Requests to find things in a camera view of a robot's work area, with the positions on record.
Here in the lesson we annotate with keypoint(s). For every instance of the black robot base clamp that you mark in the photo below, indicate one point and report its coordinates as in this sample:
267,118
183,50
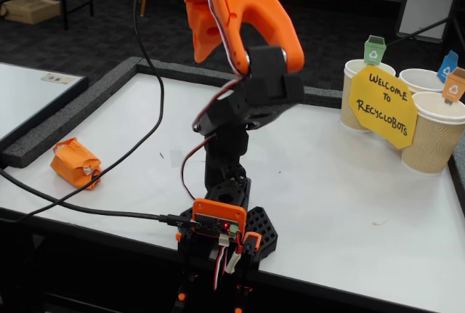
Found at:
261,229

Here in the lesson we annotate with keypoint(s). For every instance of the orange and black robot arm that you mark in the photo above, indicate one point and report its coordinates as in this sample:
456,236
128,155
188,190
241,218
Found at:
261,11

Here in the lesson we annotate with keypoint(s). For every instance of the black foam border strip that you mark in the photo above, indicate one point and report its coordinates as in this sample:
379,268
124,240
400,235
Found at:
458,182
65,117
174,69

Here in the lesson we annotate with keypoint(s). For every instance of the short black foam strip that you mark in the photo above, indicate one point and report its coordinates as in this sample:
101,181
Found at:
323,97

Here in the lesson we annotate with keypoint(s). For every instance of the paper label sticker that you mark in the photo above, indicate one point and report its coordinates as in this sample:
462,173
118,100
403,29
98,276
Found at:
57,78

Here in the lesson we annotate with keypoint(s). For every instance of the paper cup with green tag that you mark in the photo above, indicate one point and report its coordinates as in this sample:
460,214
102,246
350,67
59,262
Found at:
348,109

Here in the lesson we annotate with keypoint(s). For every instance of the orange cased controller board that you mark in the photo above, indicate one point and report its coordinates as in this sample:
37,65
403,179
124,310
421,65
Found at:
218,215

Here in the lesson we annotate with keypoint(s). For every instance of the green recycling bin tag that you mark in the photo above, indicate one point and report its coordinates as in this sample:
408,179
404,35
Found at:
374,53

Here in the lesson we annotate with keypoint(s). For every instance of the brown cardboard box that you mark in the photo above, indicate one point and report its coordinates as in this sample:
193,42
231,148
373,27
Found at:
36,9

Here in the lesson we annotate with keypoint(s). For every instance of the orange paper bundle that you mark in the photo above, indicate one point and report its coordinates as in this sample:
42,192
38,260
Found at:
72,166

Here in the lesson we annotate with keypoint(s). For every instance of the white table with black edge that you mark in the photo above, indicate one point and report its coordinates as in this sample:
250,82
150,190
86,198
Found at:
25,98

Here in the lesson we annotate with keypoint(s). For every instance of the yellow welcome paper sign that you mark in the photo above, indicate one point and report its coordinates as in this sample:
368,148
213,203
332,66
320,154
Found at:
381,117

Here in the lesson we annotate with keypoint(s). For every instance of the paper cup with blue tag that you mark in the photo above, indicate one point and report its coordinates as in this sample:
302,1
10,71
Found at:
421,78

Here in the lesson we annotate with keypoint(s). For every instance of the blue recycling bin tag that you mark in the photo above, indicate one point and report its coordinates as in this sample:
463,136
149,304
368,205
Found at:
445,69

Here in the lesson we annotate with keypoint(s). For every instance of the paper cup with orange tag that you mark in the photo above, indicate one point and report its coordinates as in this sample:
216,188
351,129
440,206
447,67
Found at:
432,142

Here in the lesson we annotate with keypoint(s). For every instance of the orange recycling bin tag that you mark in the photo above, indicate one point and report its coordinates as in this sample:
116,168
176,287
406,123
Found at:
454,88

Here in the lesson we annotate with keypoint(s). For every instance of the white panel with black frame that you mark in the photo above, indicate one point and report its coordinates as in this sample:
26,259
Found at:
425,4

